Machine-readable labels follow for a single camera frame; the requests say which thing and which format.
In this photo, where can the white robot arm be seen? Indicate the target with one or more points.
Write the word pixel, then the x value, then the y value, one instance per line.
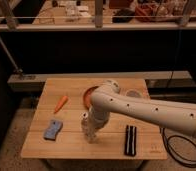
pixel 177 116

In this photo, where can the metal diagonal pole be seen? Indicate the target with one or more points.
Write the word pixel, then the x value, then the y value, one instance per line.
pixel 17 69

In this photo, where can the white plastic cup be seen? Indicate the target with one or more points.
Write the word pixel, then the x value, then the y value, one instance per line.
pixel 133 93

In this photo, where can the orange toy carrot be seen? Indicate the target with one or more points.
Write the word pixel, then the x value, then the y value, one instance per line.
pixel 60 103

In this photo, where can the wooden table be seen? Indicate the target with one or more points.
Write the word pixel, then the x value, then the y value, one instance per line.
pixel 70 142

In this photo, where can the orange round bowl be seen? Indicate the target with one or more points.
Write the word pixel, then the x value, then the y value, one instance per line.
pixel 86 96

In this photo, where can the grey low ledge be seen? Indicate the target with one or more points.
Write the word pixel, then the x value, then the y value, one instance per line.
pixel 36 82

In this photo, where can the blue sponge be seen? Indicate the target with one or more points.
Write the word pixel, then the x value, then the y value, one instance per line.
pixel 53 129

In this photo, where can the small clear plastic bottle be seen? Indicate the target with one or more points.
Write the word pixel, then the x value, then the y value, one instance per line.
pixel 88 126

